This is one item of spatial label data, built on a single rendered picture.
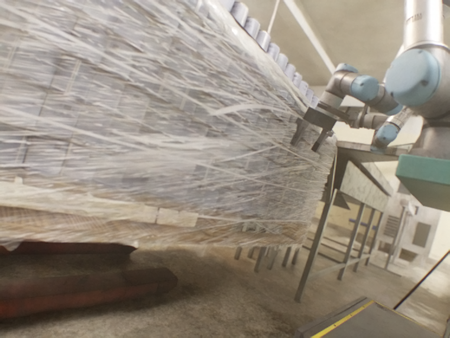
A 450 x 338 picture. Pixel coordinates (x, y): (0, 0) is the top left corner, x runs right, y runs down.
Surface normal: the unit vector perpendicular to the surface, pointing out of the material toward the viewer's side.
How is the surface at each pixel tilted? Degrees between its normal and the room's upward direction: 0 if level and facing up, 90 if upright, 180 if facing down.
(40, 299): 90
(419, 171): 90
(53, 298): 90
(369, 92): 114
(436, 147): 73
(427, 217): 90
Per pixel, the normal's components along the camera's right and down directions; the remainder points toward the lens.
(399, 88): -0.93, -0.16
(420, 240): -0.65, -0.22
